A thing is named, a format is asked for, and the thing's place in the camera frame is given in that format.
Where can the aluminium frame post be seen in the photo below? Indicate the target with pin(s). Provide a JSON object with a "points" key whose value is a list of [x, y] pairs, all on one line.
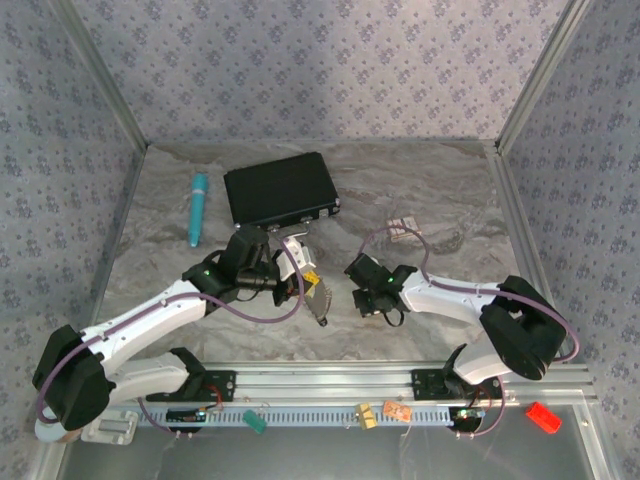
{"points": [[540, 75], [100, 75]]}

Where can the small circuit board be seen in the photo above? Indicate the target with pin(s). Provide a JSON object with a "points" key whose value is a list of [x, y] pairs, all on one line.
{"points": [[187, 414], [469, 413]]}

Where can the green key tag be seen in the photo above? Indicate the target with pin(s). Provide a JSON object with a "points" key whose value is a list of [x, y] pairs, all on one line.
{"points": [[255, 421]]}

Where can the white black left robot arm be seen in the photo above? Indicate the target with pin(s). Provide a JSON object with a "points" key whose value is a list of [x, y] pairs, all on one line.
{"points": [[145, 315]]}

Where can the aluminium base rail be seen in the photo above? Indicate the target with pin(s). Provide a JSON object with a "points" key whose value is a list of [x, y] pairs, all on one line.
{"points": [[320, 382]]}

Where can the orange key tag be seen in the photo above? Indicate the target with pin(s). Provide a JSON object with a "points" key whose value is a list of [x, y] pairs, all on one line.
{"points": [[398, 410]]}

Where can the white plastic holder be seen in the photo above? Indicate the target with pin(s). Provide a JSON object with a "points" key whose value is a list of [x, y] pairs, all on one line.
{"points": [[117, 428]]}

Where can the aluminium table edge rail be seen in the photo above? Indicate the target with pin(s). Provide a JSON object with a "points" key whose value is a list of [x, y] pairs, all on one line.
{"points": [[515, 225], [125, 200]]}

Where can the yellow key tag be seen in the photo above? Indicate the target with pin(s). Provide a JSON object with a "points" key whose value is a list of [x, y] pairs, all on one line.
{"points": [[366, 416]]}

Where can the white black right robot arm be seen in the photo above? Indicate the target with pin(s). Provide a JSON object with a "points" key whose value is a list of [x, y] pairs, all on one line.
{"points": [[450, 295]]}

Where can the red plastic block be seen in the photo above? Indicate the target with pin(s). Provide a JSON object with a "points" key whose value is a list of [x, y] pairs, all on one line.
{"points": [[543, 418]]}

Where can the black hard case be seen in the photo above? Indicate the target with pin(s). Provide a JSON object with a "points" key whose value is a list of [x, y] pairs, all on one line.
{"points": [[275, 185]]}

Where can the teal pen tube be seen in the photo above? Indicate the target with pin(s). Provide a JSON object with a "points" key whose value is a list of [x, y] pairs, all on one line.
{"points": [[197, 210]]}

